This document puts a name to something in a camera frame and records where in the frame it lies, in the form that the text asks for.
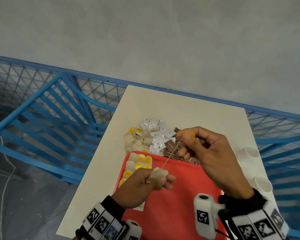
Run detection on person's right hand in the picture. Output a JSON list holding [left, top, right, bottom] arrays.
[[176, 126, 254, 199]]

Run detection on person's left hand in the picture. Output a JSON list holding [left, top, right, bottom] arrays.
[[112, 167, 177, 210]]

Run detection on tea bag with yellow tag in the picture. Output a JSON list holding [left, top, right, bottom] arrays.
[[146, 131, 196, 184]]

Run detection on pile of brown sachets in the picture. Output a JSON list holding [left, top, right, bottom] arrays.
[[162, 127, 203, 165]]

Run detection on red plastic tray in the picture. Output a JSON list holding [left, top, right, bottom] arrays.
[[114, 150, 228, 240]]

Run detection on pile of white sachets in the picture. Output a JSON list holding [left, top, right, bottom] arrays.
[[139, 119, 177, 156]]

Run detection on rows of arranged tea bags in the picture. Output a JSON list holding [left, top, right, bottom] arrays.
[[118, 152, 153, 188]]

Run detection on pile of loose tea bags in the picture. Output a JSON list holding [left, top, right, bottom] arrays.
[[123, 127, 153, 154]]

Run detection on white paper cup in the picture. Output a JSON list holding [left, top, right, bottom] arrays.
[[236, 145, 260, 163], [251, 175, 273, 194]]

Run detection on left wristband with markers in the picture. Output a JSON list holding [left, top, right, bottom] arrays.
[[82, 201, 129, 240]]

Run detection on wristband with markers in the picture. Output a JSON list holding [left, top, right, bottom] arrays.
[[82, 201, 129, 240], [231, 200, 290, 240]]

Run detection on blue metal mesh fence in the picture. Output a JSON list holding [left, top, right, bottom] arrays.
[[0, 53, 300, 239]]

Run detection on right wristband with markers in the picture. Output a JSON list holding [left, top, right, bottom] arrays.
[[231, 200, 290, 240]]

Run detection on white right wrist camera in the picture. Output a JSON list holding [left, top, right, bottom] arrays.
[[193, 193, 222, 240]]

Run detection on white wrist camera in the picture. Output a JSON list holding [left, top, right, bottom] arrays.
[[123, 219, 143, 240], [193, 193, 222, 240]]

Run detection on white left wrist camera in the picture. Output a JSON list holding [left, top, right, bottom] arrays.
[[123, 219, 143, 240]]

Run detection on blue metal slatted frame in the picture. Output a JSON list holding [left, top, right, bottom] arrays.
[[0, 72, 117, 185]]

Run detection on white cable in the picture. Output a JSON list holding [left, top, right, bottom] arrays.
[[0, 109, 17, 240]]

